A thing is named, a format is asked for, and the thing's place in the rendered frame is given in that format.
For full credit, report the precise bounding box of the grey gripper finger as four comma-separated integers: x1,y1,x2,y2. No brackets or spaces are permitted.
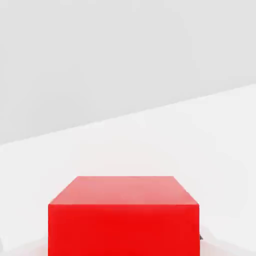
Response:
199,226,220,256

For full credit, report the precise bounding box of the small red cube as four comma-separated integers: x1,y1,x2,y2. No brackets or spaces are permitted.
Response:
47,175,201,256

